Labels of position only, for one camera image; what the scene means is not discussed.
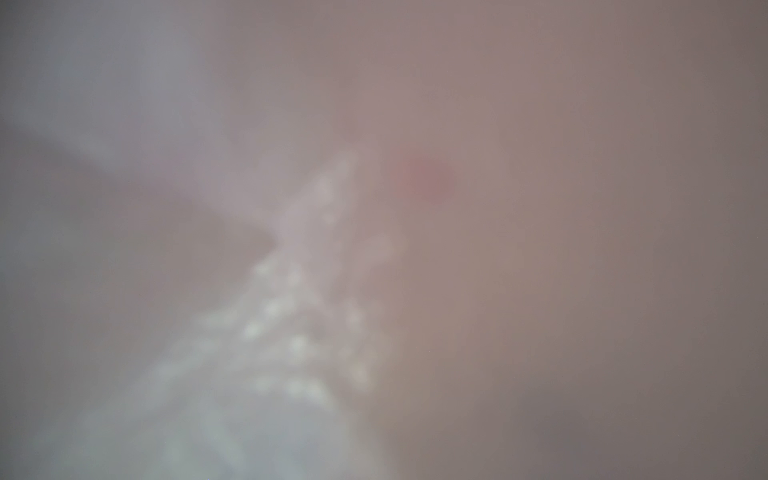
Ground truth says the pink plastic bag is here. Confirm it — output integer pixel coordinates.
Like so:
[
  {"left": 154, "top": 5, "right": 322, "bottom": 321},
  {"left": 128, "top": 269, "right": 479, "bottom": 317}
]
[{"left": 1, "top": 1, "right": 767, "bottom": 479}]

